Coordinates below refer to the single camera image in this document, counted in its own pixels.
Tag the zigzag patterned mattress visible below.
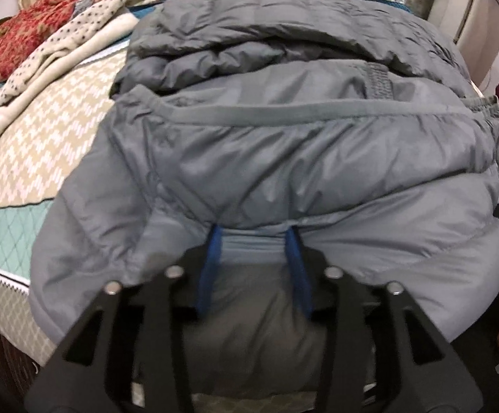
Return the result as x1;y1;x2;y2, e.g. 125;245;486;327
0;49;147;380

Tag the white cabinet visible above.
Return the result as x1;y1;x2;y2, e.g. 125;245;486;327
425;0;499;95

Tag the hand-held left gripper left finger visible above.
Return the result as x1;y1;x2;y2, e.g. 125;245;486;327
26;226;224;413

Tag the grey puffer jacket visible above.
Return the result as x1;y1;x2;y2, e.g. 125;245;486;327
30;0;499;397

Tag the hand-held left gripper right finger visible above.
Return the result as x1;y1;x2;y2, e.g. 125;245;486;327
284;227;485;413

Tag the red patchwork quilt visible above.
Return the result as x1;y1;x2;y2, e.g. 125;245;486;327
0;0;407;95

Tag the blue bed sheet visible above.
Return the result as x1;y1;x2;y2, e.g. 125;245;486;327
127;3;164;22

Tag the cream dotted blanket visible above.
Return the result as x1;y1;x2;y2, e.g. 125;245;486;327
0;0;141;147

